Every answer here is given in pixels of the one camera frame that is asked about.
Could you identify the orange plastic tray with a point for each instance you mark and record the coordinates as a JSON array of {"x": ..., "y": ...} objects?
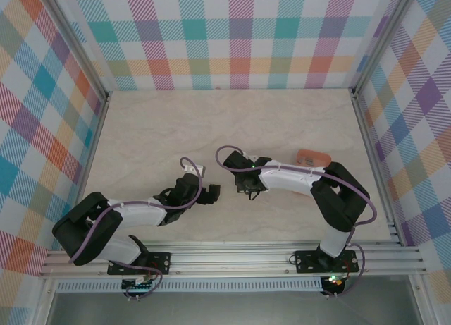
[{"x": 319, "y": 157}]

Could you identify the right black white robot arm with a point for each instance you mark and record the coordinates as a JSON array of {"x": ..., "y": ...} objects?
[{"x": 338, "y": 205}]

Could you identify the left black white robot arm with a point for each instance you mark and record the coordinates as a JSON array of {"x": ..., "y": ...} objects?
[{"x": 88, "y": 230}]

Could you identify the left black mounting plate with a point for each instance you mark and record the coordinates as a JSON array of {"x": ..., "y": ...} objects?
[{"x": 160, "y": 261}]

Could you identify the black mounting plate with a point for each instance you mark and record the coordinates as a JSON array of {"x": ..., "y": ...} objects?
[
  {"x": 160, "y": 261},
  {"x": 306, "y": 259}
]

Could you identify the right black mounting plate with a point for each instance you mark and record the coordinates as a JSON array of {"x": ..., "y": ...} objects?
[{"x": 306, "y": 259}]

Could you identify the left controller board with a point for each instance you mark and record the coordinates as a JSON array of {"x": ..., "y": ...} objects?
[{"x": 139, "y": 285}]

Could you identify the controller board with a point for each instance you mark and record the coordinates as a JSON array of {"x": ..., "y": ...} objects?
[
  {"x": 139, "y": 285},
  {"x": 335, "y": 284}
]

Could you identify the grey metal panel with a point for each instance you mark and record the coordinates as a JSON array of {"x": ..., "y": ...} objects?
[{"x": 225, "y": 311}]

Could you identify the right controller board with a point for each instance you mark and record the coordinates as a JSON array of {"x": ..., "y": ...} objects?
[{"x": 335, "y": 284}]

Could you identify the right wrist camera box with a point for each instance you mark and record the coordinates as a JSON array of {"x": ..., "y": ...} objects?
[{"x": 251, "y": 158}]

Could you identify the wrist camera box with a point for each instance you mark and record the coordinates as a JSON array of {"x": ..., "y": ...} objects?
[
  {"x": 193, "y": 169},
  {"x": 251, "y": 158}
]

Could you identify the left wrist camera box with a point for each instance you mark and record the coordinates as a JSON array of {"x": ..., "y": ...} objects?
[{"x": 193, "y": 169}]

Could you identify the wide aluminium base rail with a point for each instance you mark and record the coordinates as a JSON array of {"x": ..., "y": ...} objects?
[{"x": 229, "y": 259}]

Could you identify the aluminium side rail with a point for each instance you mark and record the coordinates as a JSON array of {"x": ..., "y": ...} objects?
[
  {"x": 91, "y": 156},
  {"x": 373, "y": 156}
]

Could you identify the aluminium corner post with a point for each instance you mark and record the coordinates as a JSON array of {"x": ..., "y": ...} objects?
[
  {"x": 384, "y": 39},
  {"x": 74, "y": 43}
]

